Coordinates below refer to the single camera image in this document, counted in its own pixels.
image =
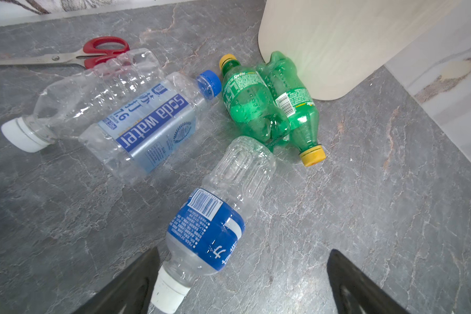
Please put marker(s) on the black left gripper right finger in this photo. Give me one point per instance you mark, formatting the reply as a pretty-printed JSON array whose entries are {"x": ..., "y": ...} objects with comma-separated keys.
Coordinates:
[{"x": 353, "y": 291}]

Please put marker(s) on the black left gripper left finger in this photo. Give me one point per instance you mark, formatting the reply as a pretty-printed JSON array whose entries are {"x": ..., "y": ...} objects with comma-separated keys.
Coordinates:
[{"x": 130, "y": 291}]

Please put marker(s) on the crushed clear bottle back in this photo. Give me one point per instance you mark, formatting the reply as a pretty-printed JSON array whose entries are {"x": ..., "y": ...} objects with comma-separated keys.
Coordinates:
[{"x": 68, "y": 107}]

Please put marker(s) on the white ribbed trash bin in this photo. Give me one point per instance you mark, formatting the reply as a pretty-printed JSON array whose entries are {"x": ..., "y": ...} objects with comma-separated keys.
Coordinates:
[{"x": 335, "y": 45}]

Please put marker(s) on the blue label bottle white cap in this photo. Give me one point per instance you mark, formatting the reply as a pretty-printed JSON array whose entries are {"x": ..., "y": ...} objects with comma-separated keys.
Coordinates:
[{"x": 204, "y": 233}]

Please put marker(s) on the soda water clear bottle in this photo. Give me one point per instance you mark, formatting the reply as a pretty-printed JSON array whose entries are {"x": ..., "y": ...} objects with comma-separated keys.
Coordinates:
[{"x": 135, "y": 139}]

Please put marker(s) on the green bottle yellow cap left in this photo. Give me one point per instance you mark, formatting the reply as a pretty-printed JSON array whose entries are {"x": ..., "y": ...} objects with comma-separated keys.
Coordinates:
[{"x": 250, "y": 103}]

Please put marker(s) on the green bottle yellow cap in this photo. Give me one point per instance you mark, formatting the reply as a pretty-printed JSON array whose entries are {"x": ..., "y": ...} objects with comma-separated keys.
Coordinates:
[
  {"x": 292, "y": 97},
  {"x": 250, "y": 103}
]

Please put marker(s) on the green bottle yellow cap right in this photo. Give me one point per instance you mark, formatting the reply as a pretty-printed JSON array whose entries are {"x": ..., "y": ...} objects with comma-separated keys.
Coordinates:
[{"x": 292, "y": 97}]

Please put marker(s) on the red handled scissors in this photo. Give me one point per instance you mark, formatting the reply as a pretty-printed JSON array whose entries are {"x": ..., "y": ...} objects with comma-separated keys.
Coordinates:
[{"x": 88, "y": 56}]

